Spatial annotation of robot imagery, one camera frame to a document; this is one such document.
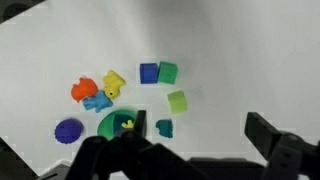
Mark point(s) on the purple spiky ball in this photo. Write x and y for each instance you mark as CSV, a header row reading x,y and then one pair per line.
x,y
68,131

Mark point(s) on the blue cube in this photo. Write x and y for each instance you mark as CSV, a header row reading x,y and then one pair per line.
x,y
148,73

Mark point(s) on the orange animal toy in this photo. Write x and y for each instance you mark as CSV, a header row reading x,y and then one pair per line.
x,y
83,90

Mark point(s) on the teal green bear toy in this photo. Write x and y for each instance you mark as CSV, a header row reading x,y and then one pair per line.
x,y
164,129

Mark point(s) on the yellow spiky toy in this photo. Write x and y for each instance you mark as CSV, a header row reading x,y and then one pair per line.
x,y
127,124

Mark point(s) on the light blue animal toy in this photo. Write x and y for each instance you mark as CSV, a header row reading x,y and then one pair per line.
x,y
96,102

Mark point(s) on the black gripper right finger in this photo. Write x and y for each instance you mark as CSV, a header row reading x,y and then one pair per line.
x,y
266,133

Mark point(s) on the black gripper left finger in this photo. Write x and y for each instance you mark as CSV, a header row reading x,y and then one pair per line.
x,y
140,123

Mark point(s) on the lime green cube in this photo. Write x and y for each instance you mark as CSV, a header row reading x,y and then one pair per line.
x,y
177,102

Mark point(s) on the green round plate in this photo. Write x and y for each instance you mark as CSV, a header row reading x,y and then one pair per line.
x,y
106,128

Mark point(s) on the yellow bear toy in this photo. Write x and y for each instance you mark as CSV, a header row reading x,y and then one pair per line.
x,y
112,83

